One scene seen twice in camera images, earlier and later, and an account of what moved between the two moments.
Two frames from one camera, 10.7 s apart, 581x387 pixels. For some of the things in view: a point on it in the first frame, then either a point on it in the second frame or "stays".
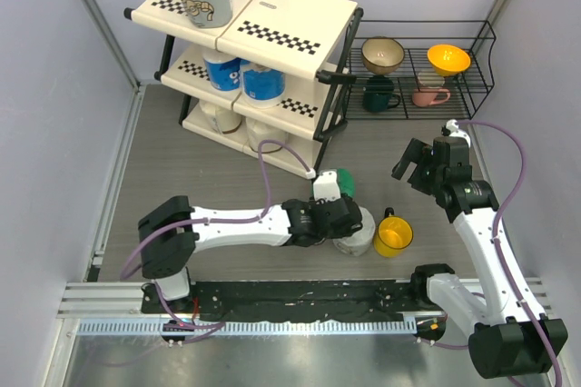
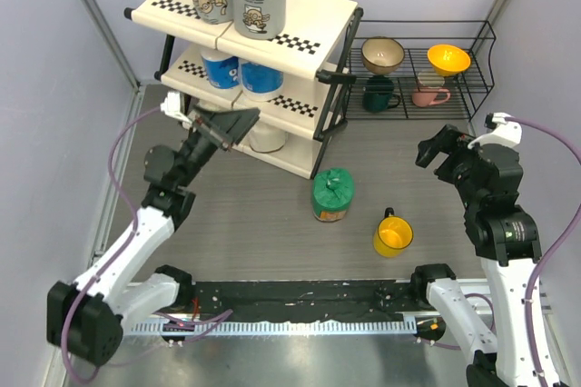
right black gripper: [416, 152] → [448, 139]
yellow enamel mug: [394, 233] stays
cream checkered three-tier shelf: [271, 82] stays
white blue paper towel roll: [223, 70] stays
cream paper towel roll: [258, 131] stays
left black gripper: [314, 203] → [226, 127]
